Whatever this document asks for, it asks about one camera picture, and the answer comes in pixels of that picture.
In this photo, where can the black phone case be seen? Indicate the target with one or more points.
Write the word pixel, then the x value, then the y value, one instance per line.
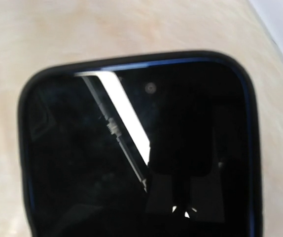
pixel 23 123

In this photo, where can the dark blue phone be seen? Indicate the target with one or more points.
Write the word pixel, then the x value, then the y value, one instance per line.
pixel 107 148

